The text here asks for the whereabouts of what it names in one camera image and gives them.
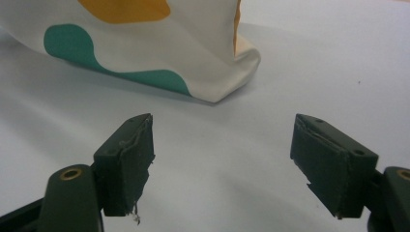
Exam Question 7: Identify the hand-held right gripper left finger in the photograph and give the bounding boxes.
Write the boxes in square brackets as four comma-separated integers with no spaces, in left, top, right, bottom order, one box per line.
[38,112,156,232]

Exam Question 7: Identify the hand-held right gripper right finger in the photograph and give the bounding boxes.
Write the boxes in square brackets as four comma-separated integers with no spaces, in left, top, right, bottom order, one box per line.
[289,113,410,232]

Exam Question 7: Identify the white cloth bag coloured patches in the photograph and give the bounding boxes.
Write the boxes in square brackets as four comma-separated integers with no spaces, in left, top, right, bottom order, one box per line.
[0,0,262,103]

